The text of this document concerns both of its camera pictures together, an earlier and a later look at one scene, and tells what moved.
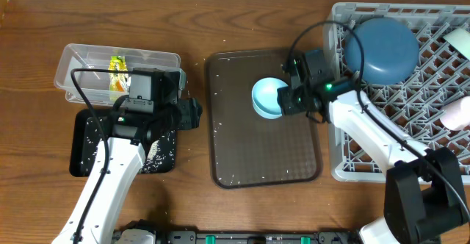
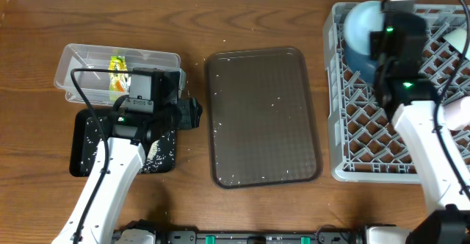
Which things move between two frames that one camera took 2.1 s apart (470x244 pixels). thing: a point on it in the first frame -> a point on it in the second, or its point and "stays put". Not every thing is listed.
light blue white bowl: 264,98 -> 363,18
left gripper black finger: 189,113 stays put
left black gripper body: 167,120 stays put
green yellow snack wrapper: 118,81 stays put
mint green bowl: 460,40 stays put
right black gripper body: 298,101 -> 380,54
